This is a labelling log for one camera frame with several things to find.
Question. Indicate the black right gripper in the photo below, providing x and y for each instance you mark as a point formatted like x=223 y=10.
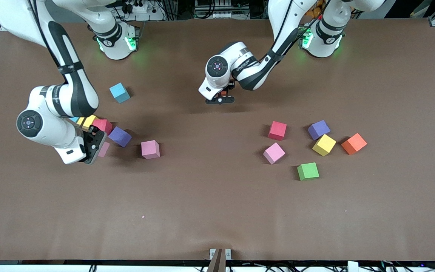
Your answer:
x=90 y=136

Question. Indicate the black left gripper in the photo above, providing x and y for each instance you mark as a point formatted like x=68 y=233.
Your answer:
x=230 y=88

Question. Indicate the orange foam cube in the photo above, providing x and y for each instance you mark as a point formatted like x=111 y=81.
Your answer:
x=223 y=93
x=354 y=143

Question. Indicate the pink foam cube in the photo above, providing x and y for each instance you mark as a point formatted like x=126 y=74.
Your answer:
x=105 y=149
x=150 y=149
x=273 y=153

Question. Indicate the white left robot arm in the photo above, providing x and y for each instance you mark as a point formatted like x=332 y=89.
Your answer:
x=240 y=56

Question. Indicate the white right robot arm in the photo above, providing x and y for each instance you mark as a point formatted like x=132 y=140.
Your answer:
x=47 y=128

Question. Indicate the red foam cube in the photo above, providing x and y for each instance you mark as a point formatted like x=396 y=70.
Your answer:
x=277 y=130
x=103 y=125

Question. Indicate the yellow foam cube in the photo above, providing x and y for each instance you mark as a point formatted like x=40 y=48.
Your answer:
x=88 y=121
x=324 y=144

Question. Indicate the purple foam cube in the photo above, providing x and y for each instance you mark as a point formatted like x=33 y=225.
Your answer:
x=318 y=129
x=119 y=136

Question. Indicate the light blue foam cube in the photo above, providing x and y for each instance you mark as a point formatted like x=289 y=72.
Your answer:
x=119 y=92
x=75 y=119

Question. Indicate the orange bagged items pile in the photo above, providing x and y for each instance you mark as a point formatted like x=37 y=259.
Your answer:
x=315 y=11

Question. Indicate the green foam cube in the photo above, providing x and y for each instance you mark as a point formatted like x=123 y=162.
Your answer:
x=308 y=171

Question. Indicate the metal bracket with post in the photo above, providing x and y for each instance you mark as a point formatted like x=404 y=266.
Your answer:
x=219 y=260

